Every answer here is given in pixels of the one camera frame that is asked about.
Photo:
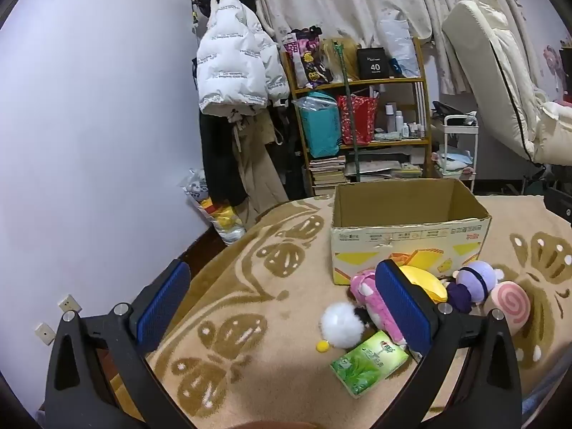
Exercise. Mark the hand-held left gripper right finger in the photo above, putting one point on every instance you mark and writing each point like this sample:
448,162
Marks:
402,308

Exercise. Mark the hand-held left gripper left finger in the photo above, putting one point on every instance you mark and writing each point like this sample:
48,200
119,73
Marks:
163,308

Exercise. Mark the black and white fluffy plush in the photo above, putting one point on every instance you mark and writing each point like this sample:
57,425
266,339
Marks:
339,326

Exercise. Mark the printed cardboard box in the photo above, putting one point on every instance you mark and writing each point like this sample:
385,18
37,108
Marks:
402,237

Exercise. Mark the lilac haired plush doll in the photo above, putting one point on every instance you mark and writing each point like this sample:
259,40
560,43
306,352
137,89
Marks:
478,279

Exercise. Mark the yellow plush toy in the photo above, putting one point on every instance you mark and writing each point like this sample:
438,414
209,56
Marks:
424,281

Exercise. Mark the green tissue packet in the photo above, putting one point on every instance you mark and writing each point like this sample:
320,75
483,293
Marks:
366,362

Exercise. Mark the small yellow ball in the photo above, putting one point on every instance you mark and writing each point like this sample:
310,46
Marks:
322,346

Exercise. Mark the plastic bag with yellow items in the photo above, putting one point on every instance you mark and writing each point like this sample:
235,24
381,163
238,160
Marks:
223,223

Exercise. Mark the pink swirl plush toy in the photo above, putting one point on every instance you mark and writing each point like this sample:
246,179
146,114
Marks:
509,306

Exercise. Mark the beige patterned blanket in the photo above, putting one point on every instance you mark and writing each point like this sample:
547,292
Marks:
290,321

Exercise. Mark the pile of books and papers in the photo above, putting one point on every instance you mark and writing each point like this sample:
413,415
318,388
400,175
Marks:
388,170

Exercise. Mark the black hanging garment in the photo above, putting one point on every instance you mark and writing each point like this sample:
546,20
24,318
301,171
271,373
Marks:
219,165

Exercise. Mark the stack of old books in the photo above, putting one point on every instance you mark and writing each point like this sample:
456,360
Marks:
326,174

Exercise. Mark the light blue cloth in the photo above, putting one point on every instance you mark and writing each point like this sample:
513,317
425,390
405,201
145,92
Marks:
453,161

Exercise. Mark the beige trousers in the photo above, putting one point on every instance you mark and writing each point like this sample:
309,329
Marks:
259,165

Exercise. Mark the dark hanging clothes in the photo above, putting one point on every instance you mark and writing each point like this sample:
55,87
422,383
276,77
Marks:
288,152

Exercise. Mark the red gift bag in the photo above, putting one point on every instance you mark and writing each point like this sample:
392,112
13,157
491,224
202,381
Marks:
364,118

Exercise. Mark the group of cosmetic bottles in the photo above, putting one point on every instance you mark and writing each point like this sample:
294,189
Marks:
391,111

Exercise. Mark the white trolley cart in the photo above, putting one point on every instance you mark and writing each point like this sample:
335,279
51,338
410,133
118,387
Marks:
460,119

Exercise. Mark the green pole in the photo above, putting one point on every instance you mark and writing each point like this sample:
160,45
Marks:
351,116

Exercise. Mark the teal paper bag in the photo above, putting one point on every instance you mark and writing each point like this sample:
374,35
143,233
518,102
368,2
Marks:
319,125

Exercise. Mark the black pouch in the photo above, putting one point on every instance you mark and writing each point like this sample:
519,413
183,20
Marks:
447,109

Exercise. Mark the wooden shelf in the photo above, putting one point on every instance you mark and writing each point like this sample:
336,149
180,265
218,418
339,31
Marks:
380,81

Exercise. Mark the black box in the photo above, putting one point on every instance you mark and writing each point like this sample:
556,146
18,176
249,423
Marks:
373,65

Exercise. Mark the blonde wig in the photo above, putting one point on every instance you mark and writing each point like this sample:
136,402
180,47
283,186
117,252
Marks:
353,62

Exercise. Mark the white puffer jacket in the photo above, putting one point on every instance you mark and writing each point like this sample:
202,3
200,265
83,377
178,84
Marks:
232,53

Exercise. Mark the colourful printed bag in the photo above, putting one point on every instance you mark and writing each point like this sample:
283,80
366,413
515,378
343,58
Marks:
308,58

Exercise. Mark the clear plastic bag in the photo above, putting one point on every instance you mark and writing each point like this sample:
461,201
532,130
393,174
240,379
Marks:
393,35

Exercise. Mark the white wall socket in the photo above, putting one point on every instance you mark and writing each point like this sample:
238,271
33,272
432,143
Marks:
44,333
69,304

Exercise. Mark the pink flower wall sticker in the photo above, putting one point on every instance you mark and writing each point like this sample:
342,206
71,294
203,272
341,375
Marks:
554,67

